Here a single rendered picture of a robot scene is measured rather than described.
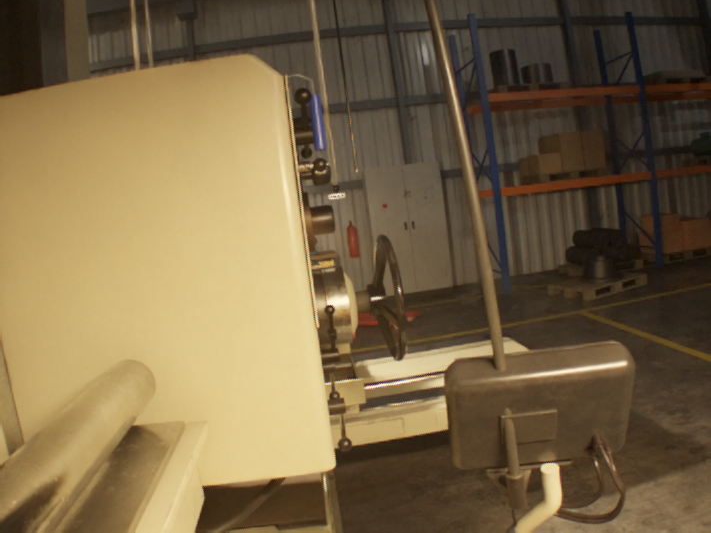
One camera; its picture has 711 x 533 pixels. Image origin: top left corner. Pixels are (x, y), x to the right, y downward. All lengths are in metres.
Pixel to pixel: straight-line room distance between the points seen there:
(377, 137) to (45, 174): 8.23
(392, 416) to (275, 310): 1.36
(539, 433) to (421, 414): 1.35
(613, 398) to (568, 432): 0.11
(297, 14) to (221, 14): 1.29
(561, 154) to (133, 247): 8.00
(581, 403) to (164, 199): 0.85
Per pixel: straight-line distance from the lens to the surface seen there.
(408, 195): 8.52
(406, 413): 2.33
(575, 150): 8.84
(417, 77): 9.46
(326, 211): 1.29
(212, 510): 2.01
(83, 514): 0.83
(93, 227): 1.09
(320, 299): 1.47
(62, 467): 0.72
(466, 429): 1.01
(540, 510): 1.15
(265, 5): 9.59
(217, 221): 1.03
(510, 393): 0.97
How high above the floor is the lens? 1.60
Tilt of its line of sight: 3 degrees down
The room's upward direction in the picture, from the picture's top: 7 degrees counter-clockwise
